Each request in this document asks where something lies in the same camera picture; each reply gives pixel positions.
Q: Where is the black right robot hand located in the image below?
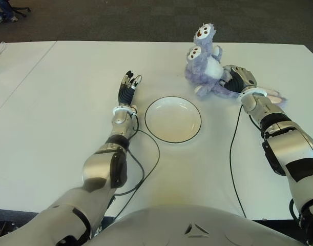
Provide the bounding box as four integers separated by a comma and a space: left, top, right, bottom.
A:
219, 65, 258, 94

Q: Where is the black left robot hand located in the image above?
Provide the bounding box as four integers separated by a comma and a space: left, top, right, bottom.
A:
117, 69, 142, 106

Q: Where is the purple plush bunny doll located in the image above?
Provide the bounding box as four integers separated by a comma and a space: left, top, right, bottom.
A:
184, 23, 287, 107

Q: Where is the white plate with black rim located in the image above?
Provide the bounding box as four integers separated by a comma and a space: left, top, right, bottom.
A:
144, 96, 202, 144

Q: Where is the black office chair base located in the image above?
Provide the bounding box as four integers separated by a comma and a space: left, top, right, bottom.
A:
11, 5, 31, 18

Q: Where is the silver robot torso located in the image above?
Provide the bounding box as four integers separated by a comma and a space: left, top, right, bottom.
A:
89, 206, 308, 246

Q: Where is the person in blue jeans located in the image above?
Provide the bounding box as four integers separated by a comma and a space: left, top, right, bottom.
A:
0, 0, 18, 25

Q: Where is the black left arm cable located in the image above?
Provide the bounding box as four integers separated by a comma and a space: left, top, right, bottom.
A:
112, 114, 161, 197
112, 150, 145, 222

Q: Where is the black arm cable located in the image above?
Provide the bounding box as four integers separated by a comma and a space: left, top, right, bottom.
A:
229, 104, 248, 220
112, 114, 161, 197
112, 150, 145, 222
247, 114, 302, 223

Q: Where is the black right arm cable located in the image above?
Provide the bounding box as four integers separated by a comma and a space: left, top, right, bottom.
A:
229, 104, 248, 220
247, 114, 302, 223

